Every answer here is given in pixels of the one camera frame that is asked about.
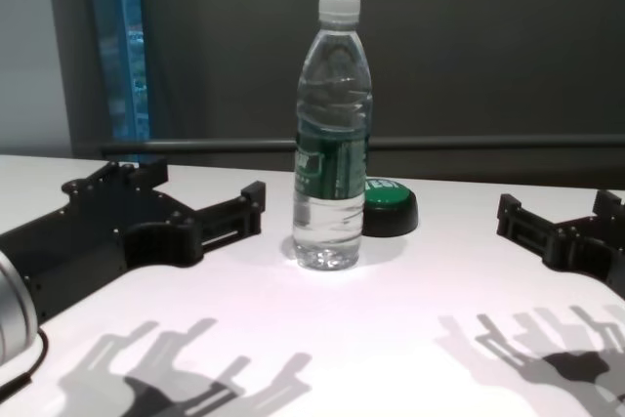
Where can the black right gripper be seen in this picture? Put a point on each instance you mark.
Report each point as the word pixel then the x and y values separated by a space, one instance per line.
pixel 600 251

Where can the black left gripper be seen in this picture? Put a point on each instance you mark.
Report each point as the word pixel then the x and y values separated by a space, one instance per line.
pixel 97 226

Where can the clear water bottle green label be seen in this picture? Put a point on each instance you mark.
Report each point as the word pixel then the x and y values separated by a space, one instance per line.
pixel 332 168

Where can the green YES push button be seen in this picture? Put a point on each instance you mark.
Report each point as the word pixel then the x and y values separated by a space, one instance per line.
pixel 390 212

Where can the grey wall handrail bar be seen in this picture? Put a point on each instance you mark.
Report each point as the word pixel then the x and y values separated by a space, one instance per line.
pixel 220 146

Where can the blue window frame strip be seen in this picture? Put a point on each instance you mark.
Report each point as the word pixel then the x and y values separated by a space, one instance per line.
pixel 129 70

